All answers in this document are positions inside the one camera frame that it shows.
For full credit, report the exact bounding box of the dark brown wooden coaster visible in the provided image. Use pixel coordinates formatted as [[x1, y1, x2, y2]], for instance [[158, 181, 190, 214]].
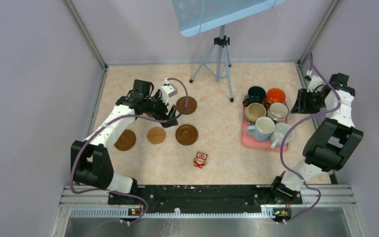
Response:
[[176, 96, 197, 115]]

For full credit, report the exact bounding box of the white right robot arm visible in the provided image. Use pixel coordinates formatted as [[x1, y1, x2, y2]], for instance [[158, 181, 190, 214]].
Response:
[[269, 72, 364, 203]]

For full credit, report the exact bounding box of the beige mug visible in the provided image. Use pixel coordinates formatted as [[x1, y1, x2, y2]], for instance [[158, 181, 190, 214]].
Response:
[[243, 103, 266, 124]]

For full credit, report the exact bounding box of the dark brown coaster front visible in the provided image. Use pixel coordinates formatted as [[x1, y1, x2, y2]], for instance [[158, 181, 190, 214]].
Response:
[[175, 124, 198, 146]]

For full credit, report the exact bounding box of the cream white mug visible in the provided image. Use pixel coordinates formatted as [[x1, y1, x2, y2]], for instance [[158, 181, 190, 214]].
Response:
[[266, 102, 290, 123]]

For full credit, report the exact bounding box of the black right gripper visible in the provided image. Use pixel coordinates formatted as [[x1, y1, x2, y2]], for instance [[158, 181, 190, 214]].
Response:
[[290, 88, 326, 114]]

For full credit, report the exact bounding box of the red owl figure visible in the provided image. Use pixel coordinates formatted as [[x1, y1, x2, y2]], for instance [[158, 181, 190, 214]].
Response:
[[193, 151, 208, 169]]

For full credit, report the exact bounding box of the pink tray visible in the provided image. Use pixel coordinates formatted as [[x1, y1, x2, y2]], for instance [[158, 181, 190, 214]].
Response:
[[241, 117, 289, 152]]

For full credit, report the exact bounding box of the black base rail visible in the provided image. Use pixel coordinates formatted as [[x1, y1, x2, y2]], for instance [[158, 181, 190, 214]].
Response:
[[108, 184, 303, 215]]

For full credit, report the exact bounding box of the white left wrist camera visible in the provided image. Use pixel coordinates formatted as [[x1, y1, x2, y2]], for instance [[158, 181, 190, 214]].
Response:
[[160, 79, 178, 106]]

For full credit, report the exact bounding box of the dark green mug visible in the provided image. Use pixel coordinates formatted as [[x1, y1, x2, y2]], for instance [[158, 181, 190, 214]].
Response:
[[242, 86, 266, 107]]

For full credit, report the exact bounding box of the grey cable duct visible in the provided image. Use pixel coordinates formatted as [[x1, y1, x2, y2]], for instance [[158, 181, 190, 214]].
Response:
[[70, 207, 275, 219]]

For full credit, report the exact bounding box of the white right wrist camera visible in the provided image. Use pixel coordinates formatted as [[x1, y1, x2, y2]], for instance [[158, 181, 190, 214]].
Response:
[[304, 75, 324, 92]]

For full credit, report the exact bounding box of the light brown coaster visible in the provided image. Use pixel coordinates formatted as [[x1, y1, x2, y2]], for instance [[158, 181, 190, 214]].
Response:
[[147, 127, 166, 145]]

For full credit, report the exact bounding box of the blue dotted board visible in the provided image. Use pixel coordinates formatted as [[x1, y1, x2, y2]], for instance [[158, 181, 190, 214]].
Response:
[[172, 0, 285, 37]]

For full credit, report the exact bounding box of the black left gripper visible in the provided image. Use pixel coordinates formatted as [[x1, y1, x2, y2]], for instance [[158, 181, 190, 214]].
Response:
[[143, 89, 177, 127]]

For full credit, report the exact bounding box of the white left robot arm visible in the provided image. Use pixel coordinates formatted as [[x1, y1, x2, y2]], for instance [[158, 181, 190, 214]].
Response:
[[70, 78, 178, 204]]

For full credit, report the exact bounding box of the orange mug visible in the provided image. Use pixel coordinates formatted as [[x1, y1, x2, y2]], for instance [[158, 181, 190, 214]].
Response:
[[263, 88, 286, 109]]

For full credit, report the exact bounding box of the light blue mug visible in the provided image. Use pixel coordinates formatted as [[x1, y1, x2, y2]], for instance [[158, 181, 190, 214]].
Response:
[[246, 117, 275, 142]]

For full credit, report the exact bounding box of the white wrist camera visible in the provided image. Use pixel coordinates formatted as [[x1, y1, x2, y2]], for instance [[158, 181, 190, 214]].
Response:
[[160, 79, 178, 106], [304, 75, 324, 92]]

